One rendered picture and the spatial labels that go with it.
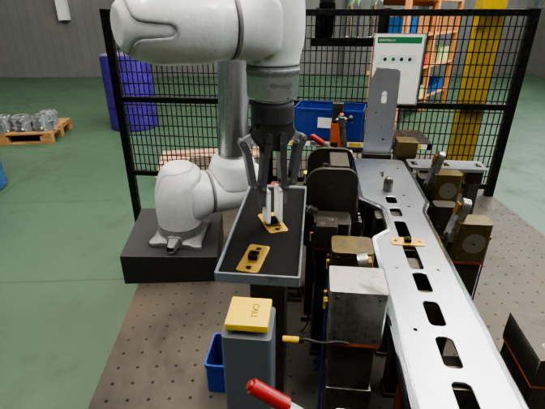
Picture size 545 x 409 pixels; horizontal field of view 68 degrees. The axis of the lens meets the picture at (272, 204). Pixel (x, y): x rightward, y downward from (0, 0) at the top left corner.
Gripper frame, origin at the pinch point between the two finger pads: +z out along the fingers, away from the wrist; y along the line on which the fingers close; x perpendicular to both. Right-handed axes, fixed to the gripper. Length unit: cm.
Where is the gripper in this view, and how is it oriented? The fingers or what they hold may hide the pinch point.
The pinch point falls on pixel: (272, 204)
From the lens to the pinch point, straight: 78.8
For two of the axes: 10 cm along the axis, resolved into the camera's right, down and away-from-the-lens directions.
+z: 0.0, 9.0, 4.4
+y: 9.5, -1.4, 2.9
